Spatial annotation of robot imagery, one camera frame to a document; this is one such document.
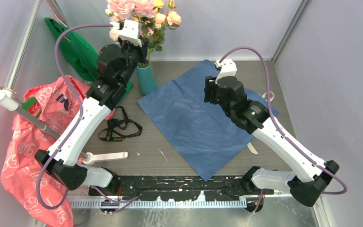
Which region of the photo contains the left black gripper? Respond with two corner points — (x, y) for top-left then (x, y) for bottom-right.
(117, 35), (149, 86)

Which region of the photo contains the teal ceramic vase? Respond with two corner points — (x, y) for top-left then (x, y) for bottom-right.
(136, 61), (157, 96)

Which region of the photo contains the blue paper bouquet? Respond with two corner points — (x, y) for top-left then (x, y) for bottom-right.
(137, 60), (286, 180)

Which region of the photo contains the pink flower stem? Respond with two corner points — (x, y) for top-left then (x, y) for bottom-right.
(105, 0), (135, 21)
(134, 0), (156, 38)

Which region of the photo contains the yellow cream flower stem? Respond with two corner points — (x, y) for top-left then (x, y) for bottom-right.
(147, 0), (182, 61)

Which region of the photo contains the yellow rose stem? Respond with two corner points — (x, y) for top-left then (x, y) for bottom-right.
(155, 0), (164, 9)

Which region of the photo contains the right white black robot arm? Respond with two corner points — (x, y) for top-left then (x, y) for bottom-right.
(204, 76), (339, 207)

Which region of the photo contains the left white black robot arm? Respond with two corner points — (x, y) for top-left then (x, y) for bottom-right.
(35, 41), (149, 195)

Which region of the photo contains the green cloth bag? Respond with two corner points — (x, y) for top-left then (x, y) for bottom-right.
(44, 17), (134, 104)

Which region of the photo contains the pink printed raincoat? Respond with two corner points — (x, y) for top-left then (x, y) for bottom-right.
(0, 75), (116, 227)

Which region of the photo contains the grey rod with white caps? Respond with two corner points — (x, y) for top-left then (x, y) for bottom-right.
(0, 89), (128, 166)

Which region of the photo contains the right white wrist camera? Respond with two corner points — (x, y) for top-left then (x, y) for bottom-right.
(214, 58), (237, 84)

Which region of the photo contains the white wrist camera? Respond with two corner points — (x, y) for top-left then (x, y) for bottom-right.
(118, 19), (143, 47)
(214, 58), (237, 84)

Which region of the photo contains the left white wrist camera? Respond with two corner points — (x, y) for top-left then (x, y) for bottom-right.
(118, 19), (143, 47)

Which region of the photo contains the black strap with lettering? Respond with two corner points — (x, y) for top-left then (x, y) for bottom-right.
(97, 105), (143, 142)

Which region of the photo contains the silver metal frame pole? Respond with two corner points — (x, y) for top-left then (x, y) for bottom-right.
(4, 0), (42, 90)

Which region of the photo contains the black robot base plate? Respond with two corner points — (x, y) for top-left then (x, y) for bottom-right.
(102, 175), (260, 202)

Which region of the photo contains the aluminium rail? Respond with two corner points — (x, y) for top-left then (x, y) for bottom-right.
(65, 175), (325, 209)

